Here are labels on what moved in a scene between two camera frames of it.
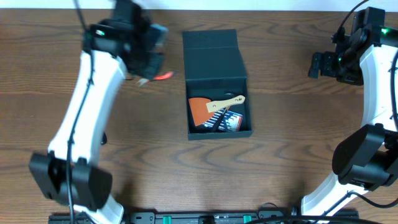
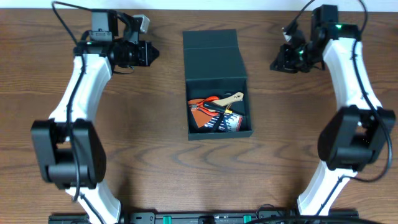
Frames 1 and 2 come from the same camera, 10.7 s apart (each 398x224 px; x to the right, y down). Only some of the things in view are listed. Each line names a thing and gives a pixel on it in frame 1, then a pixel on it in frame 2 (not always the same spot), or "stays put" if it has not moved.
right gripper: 328,58 → 284,63
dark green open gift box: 215,69 stays put
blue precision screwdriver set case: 231,121 stays put
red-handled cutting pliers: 145,81 → 200,107
